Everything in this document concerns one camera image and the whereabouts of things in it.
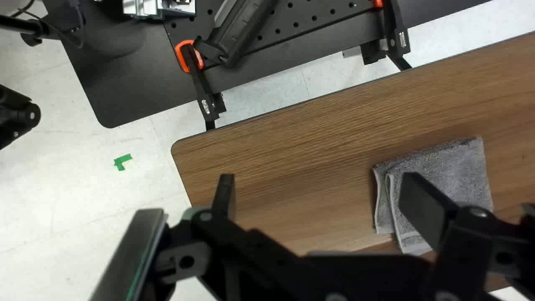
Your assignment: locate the grey green flat panel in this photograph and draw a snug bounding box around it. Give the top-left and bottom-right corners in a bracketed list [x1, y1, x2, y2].
[88, 207, 170, 301]

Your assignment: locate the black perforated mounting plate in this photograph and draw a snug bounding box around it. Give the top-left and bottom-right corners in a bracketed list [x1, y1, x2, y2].
[58, 0, 492, 130]

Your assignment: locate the orange and black bar clamp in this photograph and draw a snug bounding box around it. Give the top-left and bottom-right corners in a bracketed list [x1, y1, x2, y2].
[359, 0, 414, 72]
[171, 37, 228, 134]

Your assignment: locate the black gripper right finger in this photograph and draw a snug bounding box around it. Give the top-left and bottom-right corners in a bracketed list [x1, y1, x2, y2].
[397, 171, 535, 281]

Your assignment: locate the green tape floor mark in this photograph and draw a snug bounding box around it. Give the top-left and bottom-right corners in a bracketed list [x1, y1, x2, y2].
[111, 152, 135, 174]

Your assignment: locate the black tripod stand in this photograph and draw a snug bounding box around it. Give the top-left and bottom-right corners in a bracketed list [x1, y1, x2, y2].
[0, 82, 43, 152]

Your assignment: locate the silver metal bracket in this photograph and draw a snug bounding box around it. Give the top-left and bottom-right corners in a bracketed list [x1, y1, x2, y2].
[120, 0, 197, 20]

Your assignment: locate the dark grey ribbed bar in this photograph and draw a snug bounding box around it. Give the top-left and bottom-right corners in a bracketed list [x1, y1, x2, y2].
[205, 0, 280, 70]

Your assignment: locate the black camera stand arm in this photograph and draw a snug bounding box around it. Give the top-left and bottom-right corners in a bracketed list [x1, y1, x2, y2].
[0, 0, 86, 50]

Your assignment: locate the grey folded towel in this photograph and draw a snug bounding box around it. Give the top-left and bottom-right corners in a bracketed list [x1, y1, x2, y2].
[370, 136, 494, 258]

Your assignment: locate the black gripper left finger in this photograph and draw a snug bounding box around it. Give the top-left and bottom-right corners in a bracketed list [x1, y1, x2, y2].
[188, 172, 314, 281]

